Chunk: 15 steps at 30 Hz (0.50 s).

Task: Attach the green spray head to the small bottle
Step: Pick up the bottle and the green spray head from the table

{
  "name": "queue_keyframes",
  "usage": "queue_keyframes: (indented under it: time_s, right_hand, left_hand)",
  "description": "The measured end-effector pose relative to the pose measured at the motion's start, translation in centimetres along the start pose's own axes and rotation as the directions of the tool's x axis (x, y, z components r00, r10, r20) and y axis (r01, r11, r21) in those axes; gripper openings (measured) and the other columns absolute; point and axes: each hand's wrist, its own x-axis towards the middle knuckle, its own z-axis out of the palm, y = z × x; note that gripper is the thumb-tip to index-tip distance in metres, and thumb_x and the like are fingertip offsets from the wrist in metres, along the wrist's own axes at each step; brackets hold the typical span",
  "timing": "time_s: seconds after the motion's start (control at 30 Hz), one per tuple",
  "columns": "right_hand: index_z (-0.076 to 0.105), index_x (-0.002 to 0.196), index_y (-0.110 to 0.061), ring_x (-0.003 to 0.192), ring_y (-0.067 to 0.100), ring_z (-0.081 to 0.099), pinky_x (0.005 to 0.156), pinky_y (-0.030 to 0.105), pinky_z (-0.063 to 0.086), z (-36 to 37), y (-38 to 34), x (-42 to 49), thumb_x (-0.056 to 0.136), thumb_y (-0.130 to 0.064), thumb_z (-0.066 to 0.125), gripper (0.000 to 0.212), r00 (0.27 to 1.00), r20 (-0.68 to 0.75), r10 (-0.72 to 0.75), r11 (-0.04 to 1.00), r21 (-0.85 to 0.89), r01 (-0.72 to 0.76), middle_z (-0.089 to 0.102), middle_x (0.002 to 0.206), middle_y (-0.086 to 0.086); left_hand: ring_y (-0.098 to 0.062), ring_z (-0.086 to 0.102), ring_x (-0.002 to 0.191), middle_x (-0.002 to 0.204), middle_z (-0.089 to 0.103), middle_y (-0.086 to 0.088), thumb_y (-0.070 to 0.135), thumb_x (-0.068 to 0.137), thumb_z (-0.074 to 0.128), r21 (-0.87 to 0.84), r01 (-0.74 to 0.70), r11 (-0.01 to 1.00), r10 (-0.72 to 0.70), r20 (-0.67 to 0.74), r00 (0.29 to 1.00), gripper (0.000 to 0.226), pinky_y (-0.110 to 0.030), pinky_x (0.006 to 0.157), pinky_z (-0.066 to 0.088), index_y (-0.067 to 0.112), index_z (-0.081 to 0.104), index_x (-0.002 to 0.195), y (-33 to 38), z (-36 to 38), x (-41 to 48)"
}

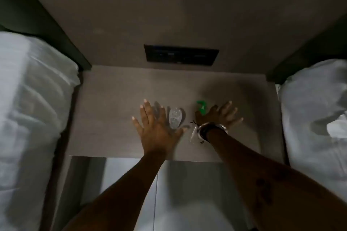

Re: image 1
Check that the person's left hand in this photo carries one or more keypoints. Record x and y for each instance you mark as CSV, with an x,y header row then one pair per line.
x,y
156,133

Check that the person's right hand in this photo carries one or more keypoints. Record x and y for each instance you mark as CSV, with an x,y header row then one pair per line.
x,y
214,118

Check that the person's right middle finger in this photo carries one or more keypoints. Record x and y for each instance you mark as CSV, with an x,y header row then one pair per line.
x,y
226,106

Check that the person's left thumb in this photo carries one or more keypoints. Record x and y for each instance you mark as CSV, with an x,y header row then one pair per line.
x,y
180,131

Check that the person's right thumb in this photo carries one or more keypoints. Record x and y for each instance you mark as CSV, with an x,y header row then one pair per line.
x,y
198,117

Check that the person's right little finger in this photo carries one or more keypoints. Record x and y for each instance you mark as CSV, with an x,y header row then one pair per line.
x,y
236,121

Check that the person's left little finger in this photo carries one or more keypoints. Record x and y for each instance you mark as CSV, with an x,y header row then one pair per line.
x,y
137,125

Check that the person's left middle finger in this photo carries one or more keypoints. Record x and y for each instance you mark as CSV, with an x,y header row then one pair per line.
x,y
149,110

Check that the person's left forearm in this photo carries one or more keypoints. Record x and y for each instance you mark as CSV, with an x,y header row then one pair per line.
x,y
122,193

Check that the person's right forearm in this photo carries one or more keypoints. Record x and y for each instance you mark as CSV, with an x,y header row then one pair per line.
x,y
265,182

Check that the clear spray bottle green trigger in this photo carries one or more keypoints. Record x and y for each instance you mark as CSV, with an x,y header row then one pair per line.
x,y
201,106

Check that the clear plastic water bottle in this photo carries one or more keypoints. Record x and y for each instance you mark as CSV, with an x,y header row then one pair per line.
x,y
175,117

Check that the black wristband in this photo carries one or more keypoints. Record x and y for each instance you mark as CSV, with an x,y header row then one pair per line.
x,y
205,132

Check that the silver bangle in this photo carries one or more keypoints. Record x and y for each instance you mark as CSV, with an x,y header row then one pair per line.
x,y
214,124

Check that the grey wooden nightstand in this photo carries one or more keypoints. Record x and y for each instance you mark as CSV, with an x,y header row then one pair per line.
x,y
108,103

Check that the white bed bedding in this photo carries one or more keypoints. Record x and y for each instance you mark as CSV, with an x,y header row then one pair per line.
x,y
314,119
32,119

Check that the dark headboard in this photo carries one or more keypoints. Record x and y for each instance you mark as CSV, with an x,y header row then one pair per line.
x,y
314,57
35,11

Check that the black wall switch panel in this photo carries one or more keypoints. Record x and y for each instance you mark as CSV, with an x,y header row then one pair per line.
x,y
181,55

